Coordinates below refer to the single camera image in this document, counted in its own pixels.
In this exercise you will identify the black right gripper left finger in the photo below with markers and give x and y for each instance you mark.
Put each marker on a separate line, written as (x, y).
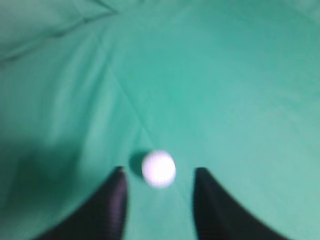
(102, 217)

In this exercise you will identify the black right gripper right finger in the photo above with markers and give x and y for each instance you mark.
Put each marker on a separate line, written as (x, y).
(218, 216)

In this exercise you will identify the green cloth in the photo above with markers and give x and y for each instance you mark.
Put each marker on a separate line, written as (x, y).
(229, 85)

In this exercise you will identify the white dimpled golf ball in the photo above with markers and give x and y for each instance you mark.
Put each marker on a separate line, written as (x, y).
(158, 169)

